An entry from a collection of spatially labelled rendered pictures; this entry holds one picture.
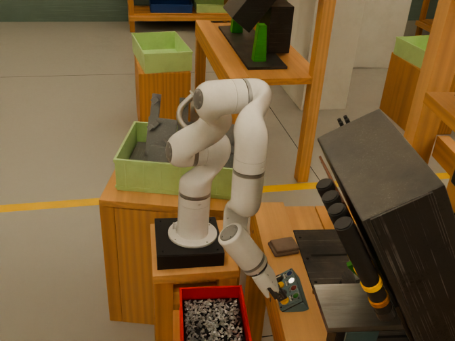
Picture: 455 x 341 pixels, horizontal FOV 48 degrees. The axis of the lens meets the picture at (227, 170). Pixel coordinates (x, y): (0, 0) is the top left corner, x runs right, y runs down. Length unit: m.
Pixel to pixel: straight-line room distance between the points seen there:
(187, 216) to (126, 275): 0.86
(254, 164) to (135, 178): 1.14
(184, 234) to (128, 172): 0.59
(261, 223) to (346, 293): 0.69
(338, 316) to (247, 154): 0.49
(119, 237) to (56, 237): 1.06
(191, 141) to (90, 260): 1.77
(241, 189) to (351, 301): 0.43
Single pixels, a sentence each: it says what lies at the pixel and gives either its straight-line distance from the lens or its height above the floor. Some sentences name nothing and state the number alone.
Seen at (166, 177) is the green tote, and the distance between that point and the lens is 2.39.
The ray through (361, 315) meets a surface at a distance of 1.46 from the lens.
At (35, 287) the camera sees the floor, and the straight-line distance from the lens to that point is 3.21.
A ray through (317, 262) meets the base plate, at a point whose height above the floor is 0.90.
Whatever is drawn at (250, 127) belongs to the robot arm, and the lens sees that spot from 1.34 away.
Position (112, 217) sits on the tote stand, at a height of 0.70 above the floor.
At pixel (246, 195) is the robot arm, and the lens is 1.41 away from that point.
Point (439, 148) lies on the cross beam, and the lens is 2.16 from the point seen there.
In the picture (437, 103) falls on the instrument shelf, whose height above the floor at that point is 1.53.
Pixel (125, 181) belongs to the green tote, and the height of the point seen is 0.84.
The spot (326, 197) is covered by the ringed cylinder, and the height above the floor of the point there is 1.55.
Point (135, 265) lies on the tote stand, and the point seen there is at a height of 0.41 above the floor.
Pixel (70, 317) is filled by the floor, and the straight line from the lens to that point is 3.00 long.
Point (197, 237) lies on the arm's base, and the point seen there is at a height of 0.93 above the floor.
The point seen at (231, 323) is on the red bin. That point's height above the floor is 0.87.
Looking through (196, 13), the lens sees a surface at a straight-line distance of 7.84.
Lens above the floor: 2.14
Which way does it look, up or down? 31 degrees down
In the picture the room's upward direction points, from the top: 3 degrees clockwise
